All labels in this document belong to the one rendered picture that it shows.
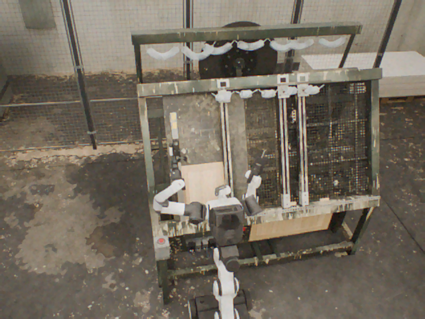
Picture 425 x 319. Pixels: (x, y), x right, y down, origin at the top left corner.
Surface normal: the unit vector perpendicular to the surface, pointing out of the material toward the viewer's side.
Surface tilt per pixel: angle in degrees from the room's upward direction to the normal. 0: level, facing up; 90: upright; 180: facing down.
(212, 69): 90
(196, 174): 60
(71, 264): 0
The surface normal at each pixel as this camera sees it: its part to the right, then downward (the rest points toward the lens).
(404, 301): 0.04, -0.77
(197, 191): 0.20, 0.15
